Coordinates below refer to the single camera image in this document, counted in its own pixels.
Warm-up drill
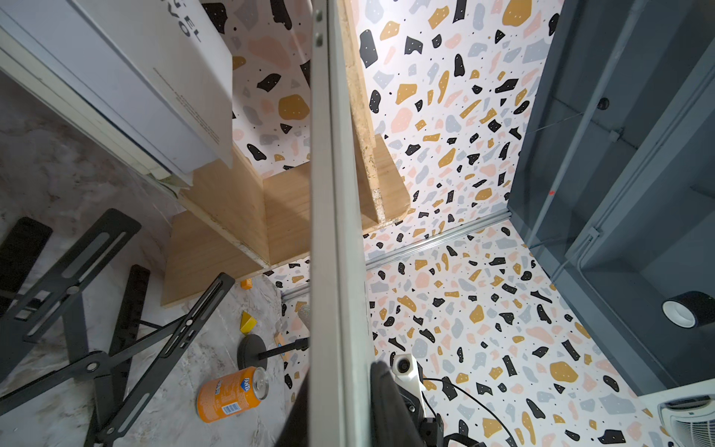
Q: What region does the silver laptop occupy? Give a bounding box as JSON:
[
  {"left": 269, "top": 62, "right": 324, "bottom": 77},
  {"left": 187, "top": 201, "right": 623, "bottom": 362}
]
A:
[{"left": 308, "top": 1, "right": 372, "bottom": 446}]

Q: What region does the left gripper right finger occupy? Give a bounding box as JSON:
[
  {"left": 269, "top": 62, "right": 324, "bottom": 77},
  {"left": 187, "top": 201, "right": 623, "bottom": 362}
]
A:
[{"left": 370, "top": 361, "right": 424, "bottom": 447}]

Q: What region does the thin book under white book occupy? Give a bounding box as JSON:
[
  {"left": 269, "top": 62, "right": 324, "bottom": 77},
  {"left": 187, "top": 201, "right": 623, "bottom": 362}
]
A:
[{"left": 1, "top": 31, "right": 191, "bottom": 188}]

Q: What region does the white book black text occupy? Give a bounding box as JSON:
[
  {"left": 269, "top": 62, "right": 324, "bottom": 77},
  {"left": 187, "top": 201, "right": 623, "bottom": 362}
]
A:
[{"left": 1, "top": 1, "right": 233, "bottom": 182}]

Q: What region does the orange soda can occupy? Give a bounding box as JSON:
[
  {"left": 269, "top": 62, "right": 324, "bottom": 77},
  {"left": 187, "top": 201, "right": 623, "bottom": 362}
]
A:
[{"left": 196, "top": 367, "right": 269, "bottom": 424}]

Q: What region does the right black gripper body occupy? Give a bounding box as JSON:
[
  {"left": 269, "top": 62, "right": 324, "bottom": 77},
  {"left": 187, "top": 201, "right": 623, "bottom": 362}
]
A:
[{"left": 418, "top": 416, "right": 486, "bottom": 447}]

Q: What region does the black laptop stand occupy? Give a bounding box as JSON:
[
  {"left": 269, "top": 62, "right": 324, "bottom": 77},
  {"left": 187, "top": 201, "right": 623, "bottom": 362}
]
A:
[{"left": 1, "top": 204, "right": 239, "bottom": 446}]

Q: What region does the wooden shelf unit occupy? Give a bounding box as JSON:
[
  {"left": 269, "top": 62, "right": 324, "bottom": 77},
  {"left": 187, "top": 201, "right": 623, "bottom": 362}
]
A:
[{"left": 160, "top": 0, "right": 413, "bottom": 307}]

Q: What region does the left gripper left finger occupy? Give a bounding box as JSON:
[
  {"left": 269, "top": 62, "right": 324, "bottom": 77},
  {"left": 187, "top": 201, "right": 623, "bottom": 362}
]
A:
[{"left": 276, "top": 375, "right": 310, "bottom": 447}]

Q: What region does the microphone on black stand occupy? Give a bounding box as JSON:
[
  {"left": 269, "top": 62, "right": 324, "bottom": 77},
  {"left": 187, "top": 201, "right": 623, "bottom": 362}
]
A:
[{"left": 233, "top": 303, "right": 310, "bottom": 370}]

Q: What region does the black tape roll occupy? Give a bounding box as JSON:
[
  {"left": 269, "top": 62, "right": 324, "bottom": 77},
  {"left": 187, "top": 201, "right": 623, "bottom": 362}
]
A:
[{"left": 661, "top": 291, "right": 714, "bottom": 329}]

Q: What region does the small yellow block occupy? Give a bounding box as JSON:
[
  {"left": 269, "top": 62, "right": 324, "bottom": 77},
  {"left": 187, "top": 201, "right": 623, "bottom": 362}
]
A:
[{"left": 239, "top": 311, "right": 257, "bottom": 335}]

